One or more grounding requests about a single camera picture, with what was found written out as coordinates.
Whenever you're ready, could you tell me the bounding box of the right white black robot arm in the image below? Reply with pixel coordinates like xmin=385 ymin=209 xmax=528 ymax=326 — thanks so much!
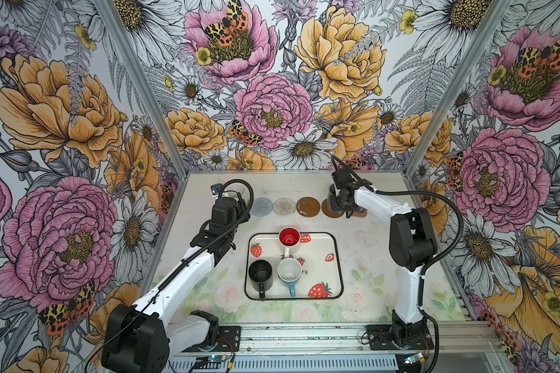
xmin=328 ymin=155 xmax=464 ymax=349

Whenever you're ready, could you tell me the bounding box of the grey mug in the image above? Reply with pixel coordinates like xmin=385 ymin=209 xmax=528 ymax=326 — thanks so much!
xmin=327 ymin=184 xmax=345 ymax=216

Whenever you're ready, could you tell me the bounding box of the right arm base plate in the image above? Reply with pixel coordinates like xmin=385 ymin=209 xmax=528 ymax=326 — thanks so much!
xmin=366 ymin=323 xmax=434 ymax=351

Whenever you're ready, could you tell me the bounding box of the grey woven round coaster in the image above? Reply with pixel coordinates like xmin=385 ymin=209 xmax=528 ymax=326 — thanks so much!
xmin=250 ymin=197 xmax=274 ymax=218

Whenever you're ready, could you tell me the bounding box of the scratched dark wooden round coaster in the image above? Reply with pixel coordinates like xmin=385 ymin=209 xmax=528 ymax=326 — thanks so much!
xmin=296 ymin=197 xmax=321 ymax=218

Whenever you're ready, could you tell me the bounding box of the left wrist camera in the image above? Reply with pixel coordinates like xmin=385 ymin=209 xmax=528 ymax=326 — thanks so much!
xmin=210 ymin=183 xmax=223 ymax=196

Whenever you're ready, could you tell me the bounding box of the red inside white mug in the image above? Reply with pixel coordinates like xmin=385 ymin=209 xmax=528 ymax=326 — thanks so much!
xmin=278 ymin=227 xmax=301 ymax=258

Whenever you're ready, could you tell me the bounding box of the strawberry print serving tray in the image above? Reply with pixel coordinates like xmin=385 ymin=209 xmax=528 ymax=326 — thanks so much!
xmin=244 ymin=233 xmax=344 ymax=302

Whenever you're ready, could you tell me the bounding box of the plain wooden round coaster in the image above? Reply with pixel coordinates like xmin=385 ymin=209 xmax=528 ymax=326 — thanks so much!
xmin=321 ymin=200 xmax=344 ymax=219

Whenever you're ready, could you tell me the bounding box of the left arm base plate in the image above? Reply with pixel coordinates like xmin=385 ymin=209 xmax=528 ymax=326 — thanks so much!
xmin=184 ymin=326 xmax=242 ymax=353

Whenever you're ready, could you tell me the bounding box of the aluminium front rail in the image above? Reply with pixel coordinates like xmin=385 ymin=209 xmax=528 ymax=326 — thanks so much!
xmin=167 ymin=321 xmax=502 ymax=357

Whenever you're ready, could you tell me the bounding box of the multicolour woven round coaster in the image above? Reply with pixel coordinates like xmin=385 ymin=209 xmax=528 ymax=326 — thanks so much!
xmin=273 ymin=197 xmax=296 ymax=217

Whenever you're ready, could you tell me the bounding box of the paw shaped wooden coaster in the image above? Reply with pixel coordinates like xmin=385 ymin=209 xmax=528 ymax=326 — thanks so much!
xmin=352 ymin=208 xmax=368 ymax=218

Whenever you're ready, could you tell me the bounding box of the blue handled white mug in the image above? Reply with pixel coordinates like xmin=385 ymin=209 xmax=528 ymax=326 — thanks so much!
xmin=277 ymin=257 xmax=302 ymax=298

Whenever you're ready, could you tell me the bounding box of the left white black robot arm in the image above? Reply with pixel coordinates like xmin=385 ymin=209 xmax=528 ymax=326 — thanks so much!
xmin=100 ymin=179 xmax=254 ymax=372

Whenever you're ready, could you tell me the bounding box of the black mug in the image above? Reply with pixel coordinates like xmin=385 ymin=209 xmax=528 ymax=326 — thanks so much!
xmin=247 ymin=260 xmax=274 ymax=302

